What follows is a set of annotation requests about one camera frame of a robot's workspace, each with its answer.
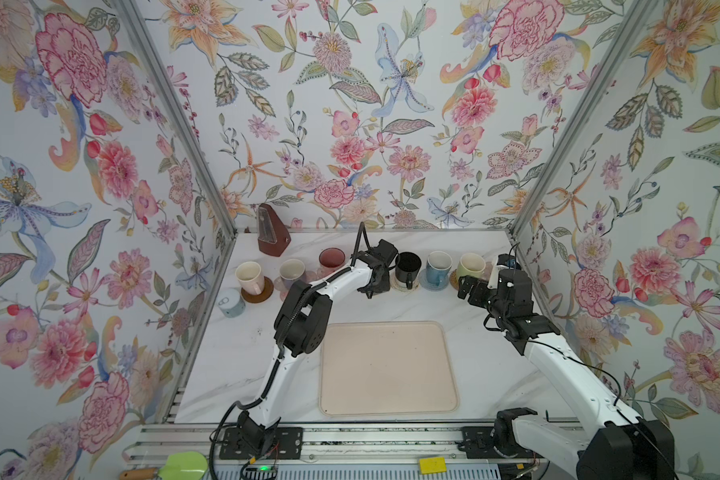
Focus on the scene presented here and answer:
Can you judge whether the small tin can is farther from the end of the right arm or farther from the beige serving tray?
the end of the right arm

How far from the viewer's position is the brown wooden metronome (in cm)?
106

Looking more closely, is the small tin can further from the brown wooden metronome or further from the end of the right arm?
the end of the right arm

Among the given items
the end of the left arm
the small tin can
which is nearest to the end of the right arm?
the end of the left arm

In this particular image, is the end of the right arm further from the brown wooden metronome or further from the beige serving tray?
the brown wooden metronome
